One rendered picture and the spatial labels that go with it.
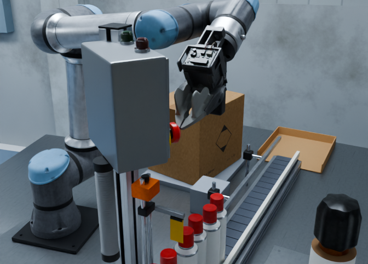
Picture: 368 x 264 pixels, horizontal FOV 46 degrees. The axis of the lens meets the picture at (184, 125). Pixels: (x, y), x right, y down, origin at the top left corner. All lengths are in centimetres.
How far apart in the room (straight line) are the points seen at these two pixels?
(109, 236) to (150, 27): 41
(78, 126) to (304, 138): 109
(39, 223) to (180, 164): 52
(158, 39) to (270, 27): 218
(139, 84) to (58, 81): 280
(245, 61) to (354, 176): 152
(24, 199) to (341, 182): 114
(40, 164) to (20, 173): 50
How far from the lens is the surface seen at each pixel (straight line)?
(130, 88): 68
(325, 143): 202
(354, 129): 318
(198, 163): 150
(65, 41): 108
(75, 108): 131
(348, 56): 303
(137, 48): 72
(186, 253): 94
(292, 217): 147
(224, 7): 94
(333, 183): 171
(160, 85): 70
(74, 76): 128
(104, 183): 79
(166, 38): 87
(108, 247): 87
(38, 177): 130
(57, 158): 131
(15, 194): 166
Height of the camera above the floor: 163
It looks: 22 degrees down
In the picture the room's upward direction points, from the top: straight up
